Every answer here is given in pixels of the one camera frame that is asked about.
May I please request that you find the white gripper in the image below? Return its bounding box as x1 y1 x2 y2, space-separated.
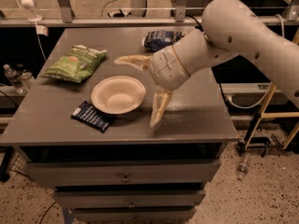
114 46 191 128

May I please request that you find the white paper bowl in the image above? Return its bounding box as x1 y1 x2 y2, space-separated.
91 76 146 115

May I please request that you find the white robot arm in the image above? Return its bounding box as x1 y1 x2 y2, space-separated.
115 0 299 126

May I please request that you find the dark blue rxbar wrapper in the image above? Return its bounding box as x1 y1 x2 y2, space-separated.
71 101 114 133

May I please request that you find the dark blue snack bag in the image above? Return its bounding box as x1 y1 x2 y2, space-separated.
142 30 186 51

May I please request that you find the green chip bag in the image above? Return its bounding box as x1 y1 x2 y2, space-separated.
43 45 107 83

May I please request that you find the grey drawer cabinet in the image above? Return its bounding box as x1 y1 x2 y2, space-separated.
0 26 239 224

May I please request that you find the middle grey drawer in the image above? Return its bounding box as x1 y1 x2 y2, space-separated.
53 190 206 209

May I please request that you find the grey drawer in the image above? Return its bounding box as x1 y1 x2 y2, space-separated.
72 207 195 222
24 160 221 188
53 190 206 209

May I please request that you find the plastic bottle on floor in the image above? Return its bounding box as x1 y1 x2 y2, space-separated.
237 154 249 180

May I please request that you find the top grey drawer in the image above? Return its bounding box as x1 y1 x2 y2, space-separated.
24 160 221 188

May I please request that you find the clear water bottle left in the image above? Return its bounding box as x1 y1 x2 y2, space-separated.
4 64 28 94

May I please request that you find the bottom grey drawer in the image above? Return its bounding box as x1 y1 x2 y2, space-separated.
72 207 195 222

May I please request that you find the white cable right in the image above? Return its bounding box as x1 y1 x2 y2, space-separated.
225 13 286 110

